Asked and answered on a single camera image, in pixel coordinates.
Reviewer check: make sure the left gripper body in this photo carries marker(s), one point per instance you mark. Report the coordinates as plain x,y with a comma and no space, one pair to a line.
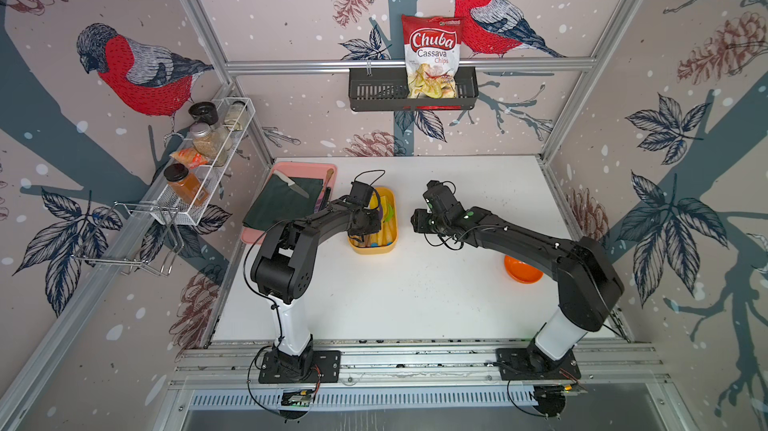
371,223

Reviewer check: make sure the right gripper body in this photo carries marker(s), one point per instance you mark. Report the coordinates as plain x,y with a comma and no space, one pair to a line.
426,224

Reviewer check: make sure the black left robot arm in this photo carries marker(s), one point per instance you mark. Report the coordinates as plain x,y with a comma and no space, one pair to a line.
282,270

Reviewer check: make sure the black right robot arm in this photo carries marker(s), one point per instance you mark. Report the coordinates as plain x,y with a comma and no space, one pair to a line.
589,288

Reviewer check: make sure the yellow plastic storage box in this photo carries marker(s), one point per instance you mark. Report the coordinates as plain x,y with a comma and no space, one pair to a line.
379,243

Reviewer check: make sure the iridescent rainbow butter knife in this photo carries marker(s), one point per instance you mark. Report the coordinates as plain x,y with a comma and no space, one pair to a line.
327,188

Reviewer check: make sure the pink plastic tray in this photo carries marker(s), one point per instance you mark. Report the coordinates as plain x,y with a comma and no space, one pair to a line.
292,170

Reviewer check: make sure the dark green cloth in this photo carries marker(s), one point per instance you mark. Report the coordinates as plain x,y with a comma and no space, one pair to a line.
278,202

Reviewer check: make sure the orange plastic bowl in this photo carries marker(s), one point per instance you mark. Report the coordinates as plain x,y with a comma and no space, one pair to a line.
521,272

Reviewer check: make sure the clear glass jar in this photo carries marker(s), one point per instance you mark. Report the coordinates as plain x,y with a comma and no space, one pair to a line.
236,117

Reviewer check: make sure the chuba cassava chips bag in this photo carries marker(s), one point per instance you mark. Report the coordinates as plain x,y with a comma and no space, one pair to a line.
431,55

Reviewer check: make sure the orange snack packet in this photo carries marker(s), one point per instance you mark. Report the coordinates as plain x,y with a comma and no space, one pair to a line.
190,158

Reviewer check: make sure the orange spice jar black lid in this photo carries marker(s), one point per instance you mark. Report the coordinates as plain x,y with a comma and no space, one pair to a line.
185,185

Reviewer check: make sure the green shovel yellow handle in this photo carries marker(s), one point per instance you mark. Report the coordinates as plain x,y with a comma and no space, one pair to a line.
388,221

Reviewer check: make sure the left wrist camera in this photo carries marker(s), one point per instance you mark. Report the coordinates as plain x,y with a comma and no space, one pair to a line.
361,191

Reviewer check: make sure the white handled kitchen knife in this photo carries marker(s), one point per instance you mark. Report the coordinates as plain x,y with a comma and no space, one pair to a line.
291,184

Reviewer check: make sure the black wall basket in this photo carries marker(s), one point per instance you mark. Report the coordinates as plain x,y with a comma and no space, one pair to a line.
386,89

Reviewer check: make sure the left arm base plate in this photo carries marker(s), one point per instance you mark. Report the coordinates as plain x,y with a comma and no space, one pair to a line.
310,367

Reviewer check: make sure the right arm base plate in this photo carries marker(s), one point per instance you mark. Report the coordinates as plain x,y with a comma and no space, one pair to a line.
528,364

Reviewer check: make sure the white wire spice rack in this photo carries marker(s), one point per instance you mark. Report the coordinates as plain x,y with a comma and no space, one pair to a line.
196,169

